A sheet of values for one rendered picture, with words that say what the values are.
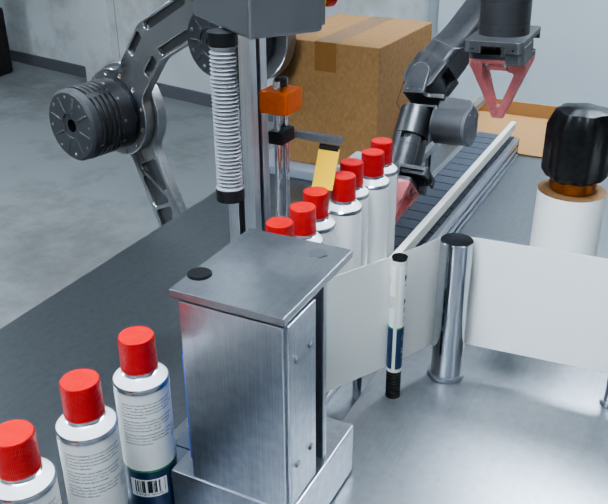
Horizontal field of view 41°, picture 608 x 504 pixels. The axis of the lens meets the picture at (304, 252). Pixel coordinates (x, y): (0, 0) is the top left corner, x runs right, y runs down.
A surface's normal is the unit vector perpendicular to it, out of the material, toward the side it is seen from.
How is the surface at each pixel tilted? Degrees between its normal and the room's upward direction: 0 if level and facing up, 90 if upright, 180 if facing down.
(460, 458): 0
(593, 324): 90
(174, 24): 90
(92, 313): 0
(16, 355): 0
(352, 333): 90
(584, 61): 90
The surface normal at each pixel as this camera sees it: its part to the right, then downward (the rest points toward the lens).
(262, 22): 0.47, 0.40
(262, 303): 0.00, -0.89
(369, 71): -0.47, 0.40
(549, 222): -0.72, 0.32
